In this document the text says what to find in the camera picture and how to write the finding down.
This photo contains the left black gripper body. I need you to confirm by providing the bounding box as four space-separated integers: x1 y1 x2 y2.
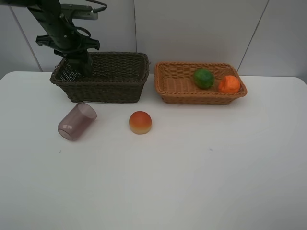
36 18 100 55

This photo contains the green mango fruit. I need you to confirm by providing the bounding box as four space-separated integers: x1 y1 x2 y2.
193 69 214 89

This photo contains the orange tangerine fruit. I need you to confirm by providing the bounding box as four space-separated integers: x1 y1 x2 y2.
218 75 240 93

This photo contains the dark green pump bottle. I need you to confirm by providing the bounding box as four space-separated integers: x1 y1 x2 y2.
65 50 93 77

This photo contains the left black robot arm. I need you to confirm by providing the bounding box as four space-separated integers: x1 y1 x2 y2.
0 0 100 59

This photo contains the dark brown wicker basket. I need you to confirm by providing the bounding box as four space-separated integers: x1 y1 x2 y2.
50 52 149 104

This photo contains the translucent purple plastic cup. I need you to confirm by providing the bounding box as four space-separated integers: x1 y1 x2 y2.
58 103 97 141

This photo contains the red yellow peach fruit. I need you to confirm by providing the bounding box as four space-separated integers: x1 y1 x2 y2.
129 111 152 135

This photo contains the light orange wicker basket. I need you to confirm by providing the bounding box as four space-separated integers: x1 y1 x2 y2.
154 62 247 105

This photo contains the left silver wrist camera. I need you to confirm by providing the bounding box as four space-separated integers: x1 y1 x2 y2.
61 4 98 21

